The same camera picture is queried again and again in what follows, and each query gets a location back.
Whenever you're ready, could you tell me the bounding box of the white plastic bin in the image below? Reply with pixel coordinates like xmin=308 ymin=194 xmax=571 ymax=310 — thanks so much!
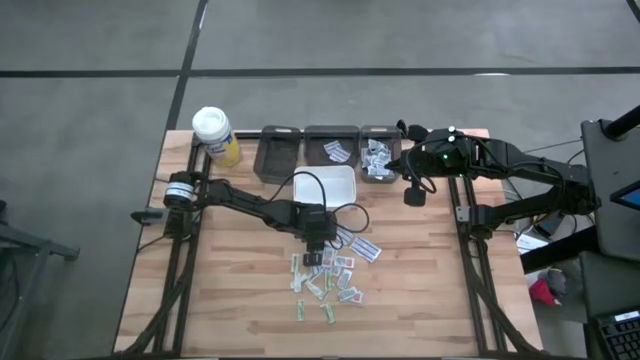
xmin=292 ymin=164 xmax=358 ymax=209

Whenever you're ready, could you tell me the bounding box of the black metal table frame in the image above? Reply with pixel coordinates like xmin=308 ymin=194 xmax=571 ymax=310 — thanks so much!
xmin=134 ymin=130 xmax=539 ymax=359

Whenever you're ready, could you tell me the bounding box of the black power box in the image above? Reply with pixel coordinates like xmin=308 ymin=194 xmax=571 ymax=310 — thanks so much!
xmin=533 ymin=212 xmax=566 ymax=239

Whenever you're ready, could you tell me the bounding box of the blue screen tablet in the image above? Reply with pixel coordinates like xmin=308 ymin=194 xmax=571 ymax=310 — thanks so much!
xmin=610 ymin=180 xmax=640 ymax=212

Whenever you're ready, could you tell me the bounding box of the yellow Lysol wipes canister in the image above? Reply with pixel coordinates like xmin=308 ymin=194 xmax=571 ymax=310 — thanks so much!
xmin=192 ymin=105 xmax=243 ymax=168

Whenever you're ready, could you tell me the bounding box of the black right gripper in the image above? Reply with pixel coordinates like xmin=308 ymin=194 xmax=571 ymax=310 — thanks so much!
xmin=383 ymin=145 xmax=437 ymax=180

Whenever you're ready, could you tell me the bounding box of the dark grey metal bracket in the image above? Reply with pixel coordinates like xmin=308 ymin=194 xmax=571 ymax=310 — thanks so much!
xmin=130 ymin=209 xmax=164 ymax=225

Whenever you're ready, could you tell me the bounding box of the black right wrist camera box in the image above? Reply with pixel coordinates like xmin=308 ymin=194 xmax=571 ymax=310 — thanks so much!
xmin=403 ymin=185 xmax=427 ymax=208

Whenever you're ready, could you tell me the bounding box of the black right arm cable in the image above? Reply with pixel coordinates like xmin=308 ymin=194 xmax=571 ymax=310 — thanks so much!
xmin=403 ymin=142 xmax=439 ymax=196

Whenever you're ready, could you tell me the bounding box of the black keyboard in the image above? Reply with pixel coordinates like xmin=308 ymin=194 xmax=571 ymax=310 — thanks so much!
xmin=591 ymin=308 xmax=640 ymax=360

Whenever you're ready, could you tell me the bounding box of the translucent grey plastic bin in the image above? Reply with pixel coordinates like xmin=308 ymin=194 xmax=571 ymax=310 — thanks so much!
xmin=303 ymin=124 xmax=361 ymax=169
xmin=252 ymin=124 xmax=303 ymax=185
xmin=359 ymin=124 xmax=404 ymax=185

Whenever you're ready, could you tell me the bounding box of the red cloth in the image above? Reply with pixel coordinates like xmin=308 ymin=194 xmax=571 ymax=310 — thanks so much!
xmin=529 ymin=277 xmax=561 ymax=308

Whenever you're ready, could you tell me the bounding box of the grey side table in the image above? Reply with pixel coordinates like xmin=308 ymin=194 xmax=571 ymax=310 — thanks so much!
xmin=581 ymin=118 xmax=640 ymax=262

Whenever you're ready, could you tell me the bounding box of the grey metal stand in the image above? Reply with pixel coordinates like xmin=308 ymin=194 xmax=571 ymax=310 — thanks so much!
xmin=0 ymin=198 xmax=82 ymax=360

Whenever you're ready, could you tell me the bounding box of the black pole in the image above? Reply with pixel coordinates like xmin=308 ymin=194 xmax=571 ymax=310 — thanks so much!
xmin=601 ymin=104 xmax=640 ymax=142

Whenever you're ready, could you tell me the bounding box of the grey soft object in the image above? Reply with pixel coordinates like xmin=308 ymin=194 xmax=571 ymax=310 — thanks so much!
xmin=546 ymin=269 xmax=570 ymax=298

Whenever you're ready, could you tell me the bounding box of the white paper sheet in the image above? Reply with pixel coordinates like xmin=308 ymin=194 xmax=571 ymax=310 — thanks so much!
xmin=516 ymin=231 xmax=550 ymax=256

